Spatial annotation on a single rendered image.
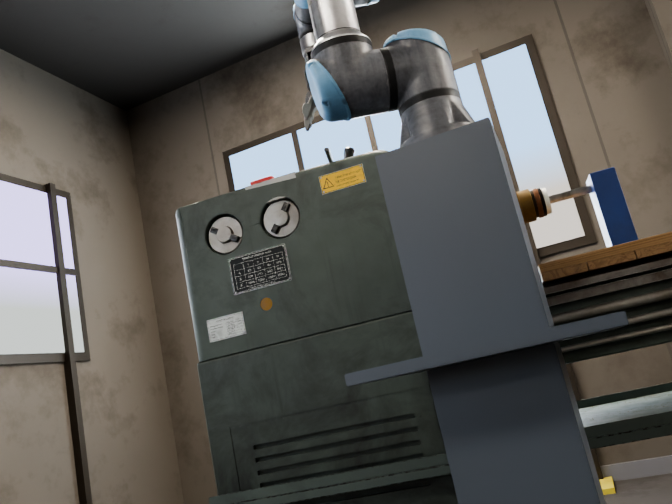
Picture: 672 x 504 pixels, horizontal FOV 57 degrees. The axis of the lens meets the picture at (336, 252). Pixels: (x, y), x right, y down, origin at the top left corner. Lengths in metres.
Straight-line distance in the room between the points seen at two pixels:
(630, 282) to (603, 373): 2.13
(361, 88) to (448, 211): 0.28
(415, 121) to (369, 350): 0.54
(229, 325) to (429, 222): 0.66
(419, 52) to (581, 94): 2.73
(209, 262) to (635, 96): 2.82
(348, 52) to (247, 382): 0.78
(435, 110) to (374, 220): 0.40
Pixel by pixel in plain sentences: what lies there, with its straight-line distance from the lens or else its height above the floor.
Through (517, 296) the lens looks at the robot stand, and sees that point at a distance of 0.99.
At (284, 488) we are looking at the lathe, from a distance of 1.44.
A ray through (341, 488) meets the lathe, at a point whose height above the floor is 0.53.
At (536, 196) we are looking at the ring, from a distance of 1.63.
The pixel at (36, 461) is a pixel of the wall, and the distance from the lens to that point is 3.64.
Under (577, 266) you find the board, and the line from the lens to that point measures 1.46.
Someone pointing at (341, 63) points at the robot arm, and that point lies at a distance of 1.14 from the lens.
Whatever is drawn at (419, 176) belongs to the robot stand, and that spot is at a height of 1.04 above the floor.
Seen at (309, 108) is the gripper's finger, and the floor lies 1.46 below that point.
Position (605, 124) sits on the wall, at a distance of 3.78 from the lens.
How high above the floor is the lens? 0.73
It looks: 13 degrees up
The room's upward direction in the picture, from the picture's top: 12 degrees counter-clockwise
